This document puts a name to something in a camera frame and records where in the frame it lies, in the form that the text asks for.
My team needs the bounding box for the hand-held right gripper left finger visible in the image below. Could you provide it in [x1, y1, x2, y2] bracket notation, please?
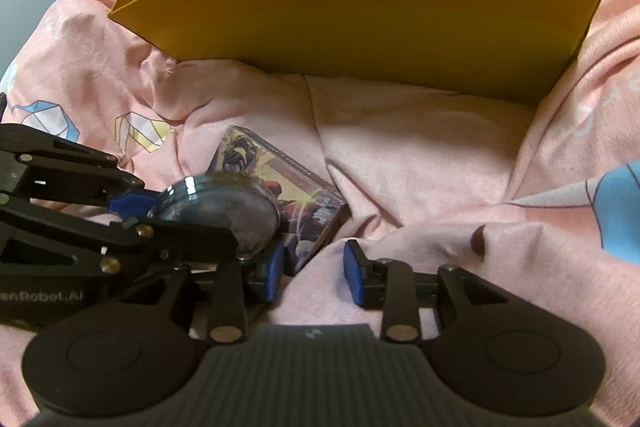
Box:
[120, 241, 288, 344]

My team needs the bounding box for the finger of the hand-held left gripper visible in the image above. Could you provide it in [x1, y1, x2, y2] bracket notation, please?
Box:
[0, 196, 237, 274]
[0, 124, 165, 215]

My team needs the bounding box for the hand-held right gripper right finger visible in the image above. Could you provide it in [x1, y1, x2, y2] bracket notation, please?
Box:
[342, 238, 506, 343]

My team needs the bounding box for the round clear dome case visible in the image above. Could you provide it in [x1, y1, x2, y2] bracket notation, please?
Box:
[150, 172, 282, 259]

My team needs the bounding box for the colourful printed card box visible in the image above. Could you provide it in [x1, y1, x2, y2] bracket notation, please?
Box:
[202, 124, 349, 276]

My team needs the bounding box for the orange cardboard box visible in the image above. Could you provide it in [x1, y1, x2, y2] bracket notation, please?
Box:
[107, 0, 612, 109]

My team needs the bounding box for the pink printed blanket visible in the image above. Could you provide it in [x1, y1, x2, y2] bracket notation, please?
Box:
[0, 0, 640, 427]

